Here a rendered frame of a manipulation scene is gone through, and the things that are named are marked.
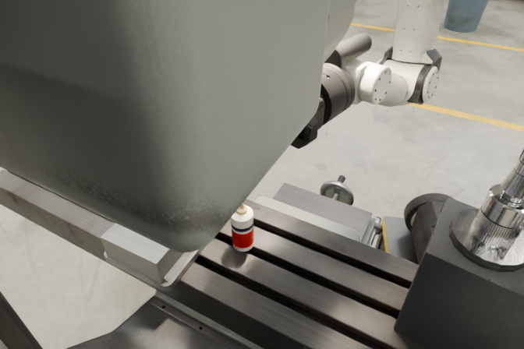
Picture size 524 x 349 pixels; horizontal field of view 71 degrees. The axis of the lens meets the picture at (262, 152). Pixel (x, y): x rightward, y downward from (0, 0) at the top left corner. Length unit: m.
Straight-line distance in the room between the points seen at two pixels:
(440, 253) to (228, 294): 0.34
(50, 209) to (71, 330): 1.05
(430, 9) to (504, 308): 0.58
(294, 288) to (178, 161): 0.52
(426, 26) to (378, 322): 0.59
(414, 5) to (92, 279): 1.73
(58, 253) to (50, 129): 1.96
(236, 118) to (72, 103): 0.07
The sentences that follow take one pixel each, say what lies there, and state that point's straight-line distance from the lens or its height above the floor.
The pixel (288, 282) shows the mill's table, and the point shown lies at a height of 0.96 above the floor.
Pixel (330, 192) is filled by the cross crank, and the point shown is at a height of 0.67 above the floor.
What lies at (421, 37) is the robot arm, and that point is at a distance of 0.88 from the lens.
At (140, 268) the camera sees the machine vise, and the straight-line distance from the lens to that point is 0.67.
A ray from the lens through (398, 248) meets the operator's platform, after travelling 1.51.
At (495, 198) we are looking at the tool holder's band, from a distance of 0.49.
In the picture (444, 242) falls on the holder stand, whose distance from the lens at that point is 0.53.
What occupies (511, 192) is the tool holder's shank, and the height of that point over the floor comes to 1.24.
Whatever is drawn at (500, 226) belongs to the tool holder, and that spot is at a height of 1.20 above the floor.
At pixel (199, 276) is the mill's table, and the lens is 0.68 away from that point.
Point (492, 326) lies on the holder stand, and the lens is 0.57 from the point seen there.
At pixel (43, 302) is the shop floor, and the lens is 2.01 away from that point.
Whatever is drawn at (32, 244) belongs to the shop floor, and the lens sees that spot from 2.28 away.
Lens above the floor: 1.51
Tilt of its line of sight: 37 degrees down
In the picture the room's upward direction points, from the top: straight up
